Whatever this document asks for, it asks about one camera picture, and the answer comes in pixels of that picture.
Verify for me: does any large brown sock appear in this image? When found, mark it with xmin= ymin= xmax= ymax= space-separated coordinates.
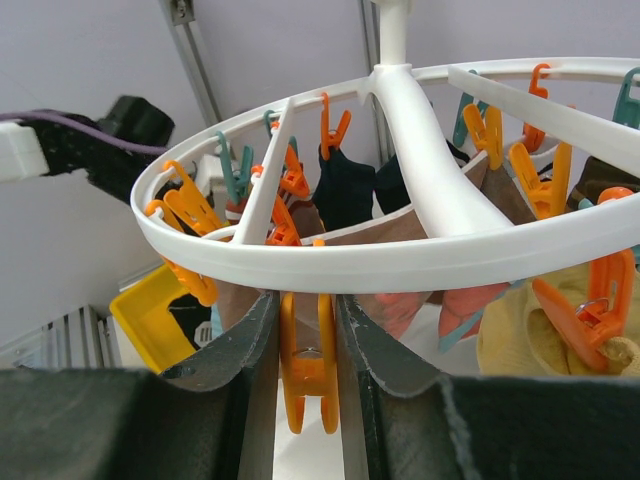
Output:
xmin=215 ymin=164 xmax=535 ymax=330

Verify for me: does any black patterned sock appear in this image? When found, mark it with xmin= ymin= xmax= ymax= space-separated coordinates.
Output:
xmin=168 ymin=294 xmax=223 ymax=350

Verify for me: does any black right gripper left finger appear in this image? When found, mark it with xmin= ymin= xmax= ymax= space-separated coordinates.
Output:
xmin=1 ymin=292 xmax=280 ymax=479

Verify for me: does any black sock on hanger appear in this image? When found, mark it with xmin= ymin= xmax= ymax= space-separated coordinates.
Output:
xmin=312 ymin=147 xmax=410 ymax=231

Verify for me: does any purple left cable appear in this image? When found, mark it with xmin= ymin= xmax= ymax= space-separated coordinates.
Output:
xmin=0 ymin=110 xmax=169 ymax=156

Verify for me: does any yellow plastic tray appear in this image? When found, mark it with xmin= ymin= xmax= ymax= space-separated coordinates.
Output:
xmin=110 ymin=266 xmax=198 ymax=373

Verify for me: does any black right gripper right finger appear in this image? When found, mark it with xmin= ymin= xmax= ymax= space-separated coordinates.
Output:
xmin=336 ymin=295 xmax=639 ymax=479

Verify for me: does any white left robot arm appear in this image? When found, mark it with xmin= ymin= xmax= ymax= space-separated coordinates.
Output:
xmin=21 ymin=95 xmax=175 ymax=203

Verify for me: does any white round clip hanger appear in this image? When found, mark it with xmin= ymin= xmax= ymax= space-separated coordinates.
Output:
xmin=130 ymin=1 xmax=639 ymax=294

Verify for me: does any yellow beige sock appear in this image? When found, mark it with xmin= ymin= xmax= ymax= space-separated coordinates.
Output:
xmin=476 ymin=264 xmax=639 ymax=377

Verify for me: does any yellow-orange clothes peg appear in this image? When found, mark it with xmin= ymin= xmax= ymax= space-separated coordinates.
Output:
xmin=279 ymin=293 xmax=340 ymax=434

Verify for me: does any orange clothes peg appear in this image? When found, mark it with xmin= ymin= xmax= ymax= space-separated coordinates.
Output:
xmin=530 ymin=187 xmax=637 ymax=374

